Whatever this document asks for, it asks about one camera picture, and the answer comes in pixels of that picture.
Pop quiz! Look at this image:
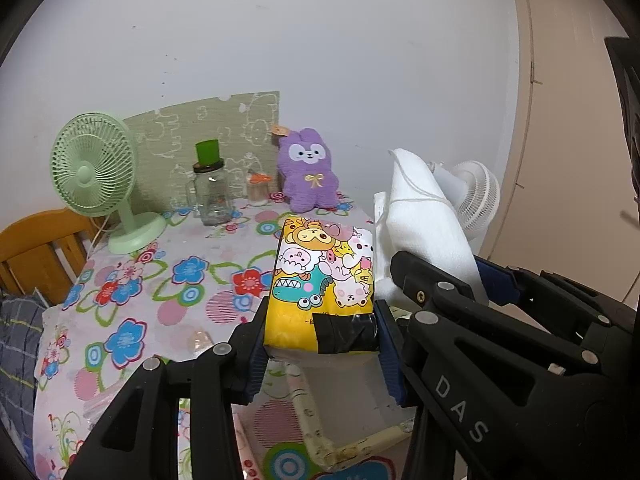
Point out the floral tablecloth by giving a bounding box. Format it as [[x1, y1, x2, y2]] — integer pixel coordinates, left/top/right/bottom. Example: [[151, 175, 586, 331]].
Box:
[[31, 192, 426, 480]]

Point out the beige door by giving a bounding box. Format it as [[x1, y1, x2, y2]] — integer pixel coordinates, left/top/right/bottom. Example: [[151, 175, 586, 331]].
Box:
[[480, 0, 639, 306]]

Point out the white standing fan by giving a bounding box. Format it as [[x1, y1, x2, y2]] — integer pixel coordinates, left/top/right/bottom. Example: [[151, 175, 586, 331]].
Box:
[[428, 160, 500, 240]]

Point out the green desk fan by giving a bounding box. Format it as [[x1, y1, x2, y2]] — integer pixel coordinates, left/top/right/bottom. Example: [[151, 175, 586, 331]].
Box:
[[50, 112, 166, 255]]

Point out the clear plastic bag pack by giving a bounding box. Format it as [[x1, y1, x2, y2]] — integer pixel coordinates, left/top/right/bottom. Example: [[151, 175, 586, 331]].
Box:
[[82, 356, 168, 428]]

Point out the yellow cartoon tissue pack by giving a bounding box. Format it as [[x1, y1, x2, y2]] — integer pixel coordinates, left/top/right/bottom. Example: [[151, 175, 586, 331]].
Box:
[[264, 216, 378, 354]]

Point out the wooden bed headboard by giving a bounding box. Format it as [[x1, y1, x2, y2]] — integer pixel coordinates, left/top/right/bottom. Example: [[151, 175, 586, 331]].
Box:
[[0, 209, 98, 304]]

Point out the green patterned board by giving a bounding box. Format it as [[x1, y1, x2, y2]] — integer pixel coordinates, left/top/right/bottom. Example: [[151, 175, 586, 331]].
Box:
[[122, 90, 281, 212]]

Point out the grey plaid pillow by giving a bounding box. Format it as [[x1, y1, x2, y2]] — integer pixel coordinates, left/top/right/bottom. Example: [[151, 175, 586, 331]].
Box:
[[0, 295, 46, 469]]

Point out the green cup on jar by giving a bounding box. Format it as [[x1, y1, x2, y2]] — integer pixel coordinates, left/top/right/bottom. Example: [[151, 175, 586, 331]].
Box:
[[195, 139, 221, 166]]

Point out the cotton swab container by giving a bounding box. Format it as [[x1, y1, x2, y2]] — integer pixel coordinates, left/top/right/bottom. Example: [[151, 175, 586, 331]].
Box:
[[246, 172, 272, 207]]

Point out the yellow patterned storage box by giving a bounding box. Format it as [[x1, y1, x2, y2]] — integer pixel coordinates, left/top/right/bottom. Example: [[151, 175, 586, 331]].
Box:
[[284, 349, 419, 472]]

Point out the purple plush bunny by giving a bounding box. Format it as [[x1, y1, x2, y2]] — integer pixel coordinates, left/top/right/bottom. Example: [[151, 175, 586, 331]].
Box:
[[278, 128, 340, 214]]

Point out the glass mason jar mug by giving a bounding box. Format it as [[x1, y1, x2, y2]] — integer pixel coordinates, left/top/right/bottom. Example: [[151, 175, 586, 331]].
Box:
[[186, 159, 232, 226]]

